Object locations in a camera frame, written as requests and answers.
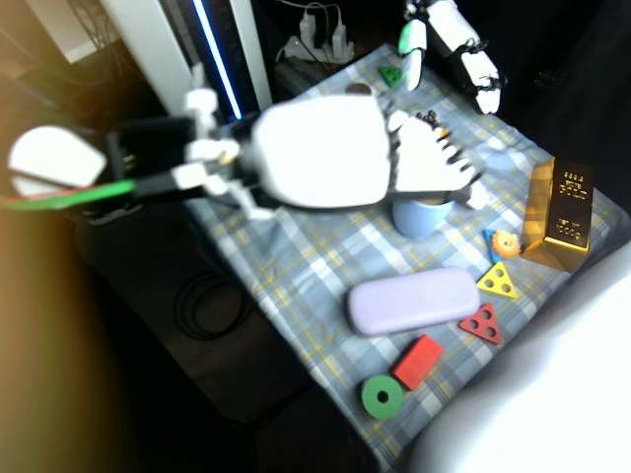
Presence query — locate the yellow triangle block with holes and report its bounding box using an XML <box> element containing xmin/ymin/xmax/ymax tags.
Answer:
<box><xmin>475</xmin><ymin>260</ymin><xmax>521</xmax><ymax>301</ymax></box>

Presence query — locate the black coiled cable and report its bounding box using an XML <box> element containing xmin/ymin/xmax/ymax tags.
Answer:
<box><xmin>175</xmin><ymin>270</ymin><xmax>247</xmax><ymax>341</ymax></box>

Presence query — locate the lilac glasses case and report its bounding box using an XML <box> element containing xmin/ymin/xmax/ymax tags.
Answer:
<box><xmin>347</xmin><ymin>266</ymin><xmax>482</xmax><ymax>337</ymax></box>

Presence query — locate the white column with blue light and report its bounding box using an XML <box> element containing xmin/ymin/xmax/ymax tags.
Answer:
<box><xmin>101</xmin><ymin>0</ymin><xmax>275</xmax><ymax>122</ymax></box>

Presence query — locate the white blurred rounded shell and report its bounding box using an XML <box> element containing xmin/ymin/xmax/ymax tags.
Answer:
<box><xmin>408</xmin><ymin>255</ymin><xmax>631</xmax><ymax>473</ymax></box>

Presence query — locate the green ring block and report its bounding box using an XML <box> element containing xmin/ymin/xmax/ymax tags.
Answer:
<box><xmin>360</xmin><ymin>374</ymin><xmax>405</xmax><ymax>421</ymax></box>

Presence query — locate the light blue cup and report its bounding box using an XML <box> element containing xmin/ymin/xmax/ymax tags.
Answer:
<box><xmin>392</xmin><ymin>196</ymin><xmax>457</xmax><ymax>238</ymax></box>

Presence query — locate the white power strip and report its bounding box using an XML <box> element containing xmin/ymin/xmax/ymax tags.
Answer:
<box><xmin>275</xmin><ymin>34</ymin><xmax>357</xmax><ymax>65</ymax></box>

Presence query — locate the white box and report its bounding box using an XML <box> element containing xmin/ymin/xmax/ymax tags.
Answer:
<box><xmin>29</xmin><ymin>0</ymin><xmax>114</xmax><ymax>64</ymax></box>

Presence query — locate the green triangle block with holes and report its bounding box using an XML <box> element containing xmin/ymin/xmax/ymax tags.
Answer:
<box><xmin>378</xmin><ymin>65</ymin><xmax>405</xmax><ymax>90</ymax></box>

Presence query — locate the red triangle block with holes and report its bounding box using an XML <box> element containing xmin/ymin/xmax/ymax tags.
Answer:
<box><xmin>457</xmin><ymin>303</ymin><xmax>504</xmax><ymax>346</ymax></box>

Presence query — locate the blue plaid cloth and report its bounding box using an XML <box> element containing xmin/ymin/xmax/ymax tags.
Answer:
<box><xmin>189</xmin><ymin>41</ymin><xmax>631</xmax><ymax>472</ymax></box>

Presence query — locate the red rectangular block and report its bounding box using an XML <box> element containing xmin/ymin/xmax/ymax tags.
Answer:
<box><xmin>391</xmin><ymin>334</ymin><xmax>445</xmax><ymax>391</ymax></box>

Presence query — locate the blueberry toy cupcake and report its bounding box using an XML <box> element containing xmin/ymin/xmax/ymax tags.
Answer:
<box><xmin>415</xmin><ymin>108</ymin><xmax>451</xmax><ymax>144</ymax></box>

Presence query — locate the blue triangle block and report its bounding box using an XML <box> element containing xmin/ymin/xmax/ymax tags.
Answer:
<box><xmin>482</xmin><ymin>228</ymin><xmax>504</xmax><ymax>265</ymax></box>

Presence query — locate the orange flower-shaped cookie toy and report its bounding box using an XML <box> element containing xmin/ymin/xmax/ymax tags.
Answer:
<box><xmin>491</xmin><ymin>230</ymin><xmax>523</xmax><ymax>260</ymax></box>

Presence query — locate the gold bar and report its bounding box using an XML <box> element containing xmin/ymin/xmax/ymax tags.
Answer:
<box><xmin>520</xmin><ymin>156</ymin><xmax>595</xmax><ymax>275</ymax></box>

